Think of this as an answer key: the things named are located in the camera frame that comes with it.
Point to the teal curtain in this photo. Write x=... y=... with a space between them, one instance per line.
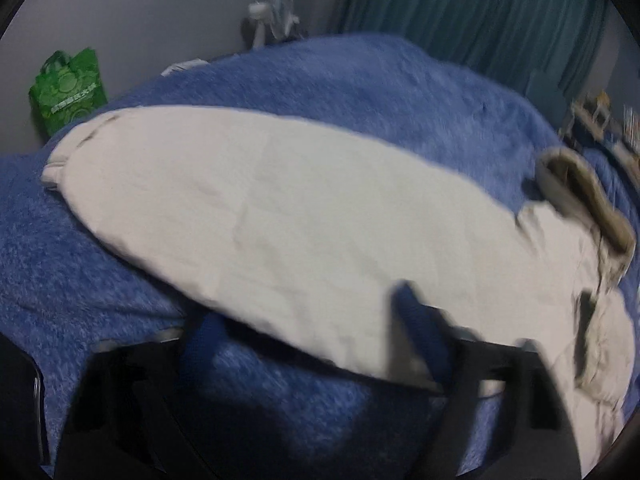
x=475 y=15

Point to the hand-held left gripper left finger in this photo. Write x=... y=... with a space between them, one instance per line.
x=209 y=332

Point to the cream padded jacket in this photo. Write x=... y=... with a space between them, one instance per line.
x=300 y=220

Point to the white standing fan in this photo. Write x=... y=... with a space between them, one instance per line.
x=272 y=12

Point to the blue fuzzy blanket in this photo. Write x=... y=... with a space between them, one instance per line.
x=380 y=90

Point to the teal chair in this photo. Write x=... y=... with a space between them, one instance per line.
x=542 y=85

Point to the green shopping bag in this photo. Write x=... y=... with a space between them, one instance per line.
x=67 y=92

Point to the cluttered blue shelf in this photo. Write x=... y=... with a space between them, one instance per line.
x=602 y=120

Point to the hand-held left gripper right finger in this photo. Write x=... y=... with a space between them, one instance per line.
x=411 y=310

